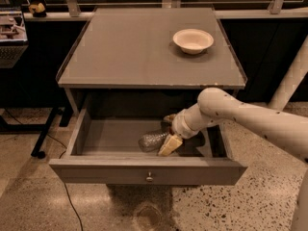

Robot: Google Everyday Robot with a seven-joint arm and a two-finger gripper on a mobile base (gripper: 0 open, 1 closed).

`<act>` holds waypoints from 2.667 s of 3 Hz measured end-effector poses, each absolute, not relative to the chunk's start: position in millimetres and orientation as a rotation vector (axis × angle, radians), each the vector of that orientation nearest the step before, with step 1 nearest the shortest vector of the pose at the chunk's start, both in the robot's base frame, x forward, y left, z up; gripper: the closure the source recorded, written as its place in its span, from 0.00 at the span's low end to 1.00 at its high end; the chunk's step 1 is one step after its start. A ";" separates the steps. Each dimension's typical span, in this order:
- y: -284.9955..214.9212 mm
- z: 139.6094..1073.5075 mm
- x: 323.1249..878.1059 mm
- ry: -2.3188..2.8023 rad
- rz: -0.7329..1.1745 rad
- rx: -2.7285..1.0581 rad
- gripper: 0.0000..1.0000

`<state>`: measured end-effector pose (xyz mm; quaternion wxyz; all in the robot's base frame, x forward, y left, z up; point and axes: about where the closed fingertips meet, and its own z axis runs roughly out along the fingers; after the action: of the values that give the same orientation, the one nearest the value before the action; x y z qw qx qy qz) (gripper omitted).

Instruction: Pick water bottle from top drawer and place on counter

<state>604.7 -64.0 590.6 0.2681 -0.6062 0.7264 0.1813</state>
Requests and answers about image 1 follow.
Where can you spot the clear plastic water bottle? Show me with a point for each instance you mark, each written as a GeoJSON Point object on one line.
{"type": "Point", "coordinates": [152, 141]}

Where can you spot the black desk frame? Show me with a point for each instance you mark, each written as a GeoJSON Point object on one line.
{"type": "Point", "coordinates": [40, 129]}

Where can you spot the open laptop computer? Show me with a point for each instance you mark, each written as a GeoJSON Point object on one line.
{"type": "Point", "coordinates": [13, 36]}

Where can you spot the grey wooden cabinet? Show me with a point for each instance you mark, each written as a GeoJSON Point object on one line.
{"type": "Point", "coordinates": [133, 49]}

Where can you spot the white paper bowl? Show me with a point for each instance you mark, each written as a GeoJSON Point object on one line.
{"type": "Point", "coordinates": [193, 41]}

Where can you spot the small brass drawer knob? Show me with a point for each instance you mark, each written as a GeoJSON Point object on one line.
{"type": "Point", "coordinates": [149, 177]}

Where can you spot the metal window rail frame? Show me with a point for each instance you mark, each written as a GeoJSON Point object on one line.
{"type": "Point", "coordinates": [166, 4]}

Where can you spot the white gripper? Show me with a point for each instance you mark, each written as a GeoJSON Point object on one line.
{"type": "Point", "coordinates": [181, 125]}

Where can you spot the open grey top drawer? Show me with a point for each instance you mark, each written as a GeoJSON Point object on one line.
{"type": "Point", "coordinates": [106, 150]}

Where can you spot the small yellow black object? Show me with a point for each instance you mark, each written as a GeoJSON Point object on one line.
{"type": "Point", "coordinates": [37, 9]}

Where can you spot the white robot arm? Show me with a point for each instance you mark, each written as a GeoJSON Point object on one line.
{"type": "Point", "coordinates": [286, 131]}

